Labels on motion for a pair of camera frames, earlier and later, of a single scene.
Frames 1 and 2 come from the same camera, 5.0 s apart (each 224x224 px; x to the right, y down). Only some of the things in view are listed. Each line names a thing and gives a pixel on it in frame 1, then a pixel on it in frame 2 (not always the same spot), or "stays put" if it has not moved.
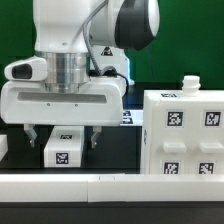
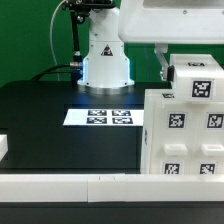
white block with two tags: [64, 148] -> [198, 78]
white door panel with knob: [207, 137] stays put
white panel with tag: [172, 137] stays put
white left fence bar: [3, 145] stays put
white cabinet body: [182, 131] stays put
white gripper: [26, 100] -> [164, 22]
